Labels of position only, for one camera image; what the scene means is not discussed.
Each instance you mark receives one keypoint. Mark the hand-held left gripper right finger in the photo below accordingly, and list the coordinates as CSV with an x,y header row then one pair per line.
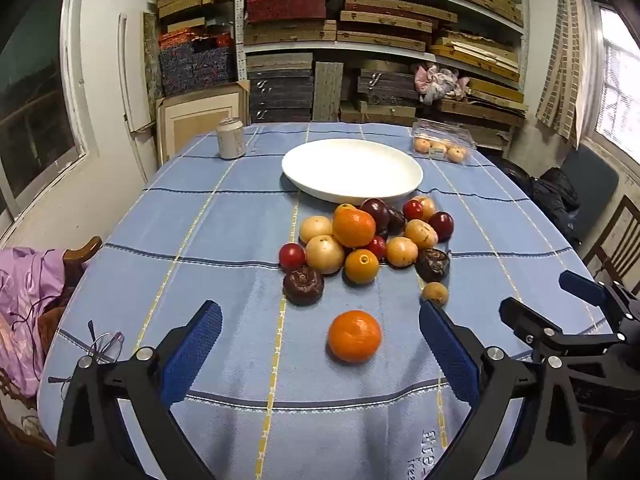
x,y
450,355

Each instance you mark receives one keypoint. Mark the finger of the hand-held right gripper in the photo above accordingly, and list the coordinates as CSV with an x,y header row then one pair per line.
x,y
582,287
525,317

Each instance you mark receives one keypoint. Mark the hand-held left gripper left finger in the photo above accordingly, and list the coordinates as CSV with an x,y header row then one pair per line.
x,y
192,355

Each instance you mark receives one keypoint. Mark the small tan round fruit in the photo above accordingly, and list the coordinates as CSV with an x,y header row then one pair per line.
x,y
434,292

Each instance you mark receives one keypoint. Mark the orange mandarin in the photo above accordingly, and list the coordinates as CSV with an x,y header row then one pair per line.
x,y
353,226
354,336

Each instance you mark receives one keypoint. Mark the dark red round fruit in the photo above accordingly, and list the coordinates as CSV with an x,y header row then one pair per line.
x,y
441,224

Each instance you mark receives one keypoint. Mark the red cherry tomato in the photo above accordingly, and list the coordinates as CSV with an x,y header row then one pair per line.
x,y
413,208
376,247
291,256

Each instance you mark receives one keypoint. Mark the dark purple plum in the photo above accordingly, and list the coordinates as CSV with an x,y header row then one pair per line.
x,y
375,210
396,220

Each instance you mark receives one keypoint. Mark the white oval plate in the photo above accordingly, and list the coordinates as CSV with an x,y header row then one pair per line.
x,y
352,172

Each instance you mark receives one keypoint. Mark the slatted wooden chair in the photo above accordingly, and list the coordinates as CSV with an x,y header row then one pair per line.
x,y
615,240

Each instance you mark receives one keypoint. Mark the eyeglasses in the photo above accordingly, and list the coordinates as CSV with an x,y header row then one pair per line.
x,y
107,345

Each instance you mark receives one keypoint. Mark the black jacket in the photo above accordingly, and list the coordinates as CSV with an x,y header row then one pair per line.
x,y
545,195

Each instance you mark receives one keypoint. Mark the black office chair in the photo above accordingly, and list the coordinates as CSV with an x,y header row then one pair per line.
x,y
592,180

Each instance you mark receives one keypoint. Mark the blue checked tablecloth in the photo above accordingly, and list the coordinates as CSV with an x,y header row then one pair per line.
x,y
225,240

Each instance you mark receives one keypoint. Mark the purple cloth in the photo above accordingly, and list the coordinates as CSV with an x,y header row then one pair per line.
x,y
27,305

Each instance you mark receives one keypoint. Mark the small boxed tan fruit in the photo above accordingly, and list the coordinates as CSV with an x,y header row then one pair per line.
x,y
456,154
422,145
439,149

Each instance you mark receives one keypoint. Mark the clear plastic clamshell box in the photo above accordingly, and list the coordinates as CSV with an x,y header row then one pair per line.
x,y
442,131

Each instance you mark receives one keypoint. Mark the bright barred window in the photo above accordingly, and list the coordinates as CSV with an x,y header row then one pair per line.
x,y
617,75

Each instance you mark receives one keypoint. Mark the grey drink can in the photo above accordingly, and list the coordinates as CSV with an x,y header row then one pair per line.
x,y
230,140

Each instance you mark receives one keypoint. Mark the beige checked curtain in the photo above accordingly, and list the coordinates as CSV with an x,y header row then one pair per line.
x,y
562,60

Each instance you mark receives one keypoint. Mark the pink plastic bag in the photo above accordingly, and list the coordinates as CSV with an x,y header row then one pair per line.
x,y
436,82

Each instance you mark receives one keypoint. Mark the dark brown patterned boxes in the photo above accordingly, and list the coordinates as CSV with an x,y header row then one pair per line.
x,y
387,87

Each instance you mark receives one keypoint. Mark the stack of dark grey boxes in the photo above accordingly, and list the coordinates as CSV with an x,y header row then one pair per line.
x,y
280,95

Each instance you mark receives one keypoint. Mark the white leaning board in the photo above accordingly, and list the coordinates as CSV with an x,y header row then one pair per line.
x,y
131,75

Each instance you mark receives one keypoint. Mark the stack of blue patterned boxes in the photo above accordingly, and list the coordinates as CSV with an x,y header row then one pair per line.
x,y
197,67

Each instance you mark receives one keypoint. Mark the grey perforated panel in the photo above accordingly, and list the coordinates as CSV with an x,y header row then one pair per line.
x,y
327,91

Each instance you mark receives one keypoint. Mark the mottled green panel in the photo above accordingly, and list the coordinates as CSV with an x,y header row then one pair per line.
x,y
152,60

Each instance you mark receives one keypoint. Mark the white framed window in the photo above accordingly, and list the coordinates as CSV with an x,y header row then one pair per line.
x,y
35,85

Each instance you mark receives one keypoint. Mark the orange patterned boxes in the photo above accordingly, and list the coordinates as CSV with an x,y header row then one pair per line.
x,y
195,38

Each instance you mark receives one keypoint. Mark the white metal shelving unit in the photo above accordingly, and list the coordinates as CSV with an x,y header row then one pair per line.
x,y
350,49

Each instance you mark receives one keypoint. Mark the wooden picture frame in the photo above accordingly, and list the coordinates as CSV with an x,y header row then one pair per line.
x,y
197,120

